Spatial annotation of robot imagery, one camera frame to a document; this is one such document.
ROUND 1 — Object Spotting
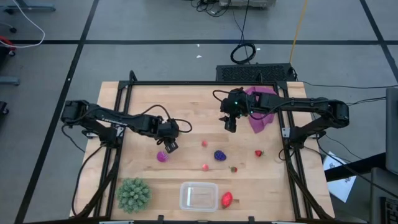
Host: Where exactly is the grey furniture leg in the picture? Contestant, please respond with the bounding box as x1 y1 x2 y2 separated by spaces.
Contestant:
0 77 21 87
4 0 57 14

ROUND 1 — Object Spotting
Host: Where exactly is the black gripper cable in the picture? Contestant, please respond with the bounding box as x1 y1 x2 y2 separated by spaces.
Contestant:
213 89 233 103
136 104 193 134

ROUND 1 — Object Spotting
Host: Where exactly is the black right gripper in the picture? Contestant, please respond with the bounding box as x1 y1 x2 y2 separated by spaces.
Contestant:
218 88 252 134

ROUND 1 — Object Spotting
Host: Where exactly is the thin black floor cable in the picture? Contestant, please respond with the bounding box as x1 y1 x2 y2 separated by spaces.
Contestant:
298 80 398 90
345 96 386 106

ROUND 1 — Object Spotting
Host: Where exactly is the coiled black floor cable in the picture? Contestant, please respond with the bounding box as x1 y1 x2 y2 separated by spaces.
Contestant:
229 0 257 65

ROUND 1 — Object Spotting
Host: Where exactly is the purple grape bunch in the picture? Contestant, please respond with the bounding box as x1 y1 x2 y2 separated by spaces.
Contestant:
213 149 228 162

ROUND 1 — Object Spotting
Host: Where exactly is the black base power cable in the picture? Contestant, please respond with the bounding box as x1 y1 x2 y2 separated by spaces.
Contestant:
71 144 105 217

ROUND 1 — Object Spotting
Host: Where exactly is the black desk bar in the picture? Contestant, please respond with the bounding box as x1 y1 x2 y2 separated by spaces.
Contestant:
325 152 386 183

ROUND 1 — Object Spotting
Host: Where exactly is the red object on floor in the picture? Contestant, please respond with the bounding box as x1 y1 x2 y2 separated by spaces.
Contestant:
0 35 16 52

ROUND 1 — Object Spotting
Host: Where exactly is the white floor cable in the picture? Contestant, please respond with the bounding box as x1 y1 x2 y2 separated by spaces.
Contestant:
0 0 46 49

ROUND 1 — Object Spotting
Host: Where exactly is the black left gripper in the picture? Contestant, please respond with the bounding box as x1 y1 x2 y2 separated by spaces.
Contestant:
156 119 181 154

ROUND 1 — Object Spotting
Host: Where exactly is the purple cloth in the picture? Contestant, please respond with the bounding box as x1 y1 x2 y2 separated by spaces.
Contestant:
244 86 279 134

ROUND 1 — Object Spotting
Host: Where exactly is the grey device on floor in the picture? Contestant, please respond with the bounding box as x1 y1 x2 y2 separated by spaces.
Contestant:
219 0 277 9

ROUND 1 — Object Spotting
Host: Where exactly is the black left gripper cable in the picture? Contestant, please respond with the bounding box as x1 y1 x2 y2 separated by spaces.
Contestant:
136 104 193 134

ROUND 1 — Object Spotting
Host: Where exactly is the green artificial plant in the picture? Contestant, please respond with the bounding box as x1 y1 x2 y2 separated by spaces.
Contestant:
116 177 153 214

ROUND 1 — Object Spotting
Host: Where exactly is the white printed paper sheet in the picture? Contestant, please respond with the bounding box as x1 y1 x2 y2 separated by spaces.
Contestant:
323 151 357 203

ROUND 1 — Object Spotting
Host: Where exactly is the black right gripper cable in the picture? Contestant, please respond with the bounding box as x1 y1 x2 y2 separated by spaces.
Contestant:
213 89 233 103

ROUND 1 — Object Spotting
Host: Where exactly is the yellow floor cable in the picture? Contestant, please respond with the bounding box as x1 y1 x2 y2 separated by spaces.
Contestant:
289 0 309 65

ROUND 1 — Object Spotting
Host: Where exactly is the tangled black cable bundle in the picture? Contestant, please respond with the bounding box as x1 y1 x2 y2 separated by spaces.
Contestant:
190 0 233 18

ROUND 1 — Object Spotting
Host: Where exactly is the large red strawberry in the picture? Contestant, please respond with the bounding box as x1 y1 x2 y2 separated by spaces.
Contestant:
221 191 234 209

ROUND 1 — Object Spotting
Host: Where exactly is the black computer case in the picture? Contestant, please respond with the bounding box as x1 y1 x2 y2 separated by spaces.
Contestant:
216 63 296 83

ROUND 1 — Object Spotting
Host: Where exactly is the clear plastic tupperware container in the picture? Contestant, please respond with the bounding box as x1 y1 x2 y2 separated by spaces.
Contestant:
179 181 220 213

